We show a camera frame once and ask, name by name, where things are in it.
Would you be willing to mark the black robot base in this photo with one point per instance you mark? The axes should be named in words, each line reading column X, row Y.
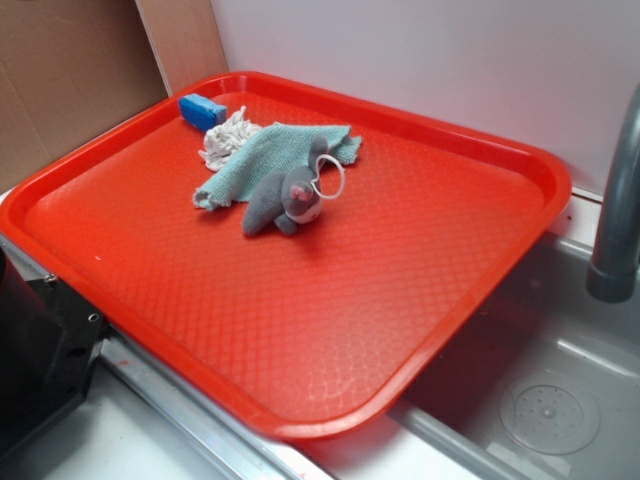
column 50, row 338

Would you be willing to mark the crumpled white paper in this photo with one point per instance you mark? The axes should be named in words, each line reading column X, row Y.
column 224, row 140

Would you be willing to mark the brown cardboard panel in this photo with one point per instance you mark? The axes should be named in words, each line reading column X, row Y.
column 71, row 70

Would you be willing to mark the red plastic tray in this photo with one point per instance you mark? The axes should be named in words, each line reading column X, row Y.
column 305, row 336

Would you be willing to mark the grey plush bunny toy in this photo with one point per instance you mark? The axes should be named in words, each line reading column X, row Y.
column 288, row 200

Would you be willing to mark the blue rectangular block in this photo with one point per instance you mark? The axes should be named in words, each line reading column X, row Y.
column 201, row 112

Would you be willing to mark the grey toy sink basin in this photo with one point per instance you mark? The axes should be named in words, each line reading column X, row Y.
column 541, row 383

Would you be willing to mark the teal knitted cloth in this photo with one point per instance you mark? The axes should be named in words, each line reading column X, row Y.
column 276, row 148

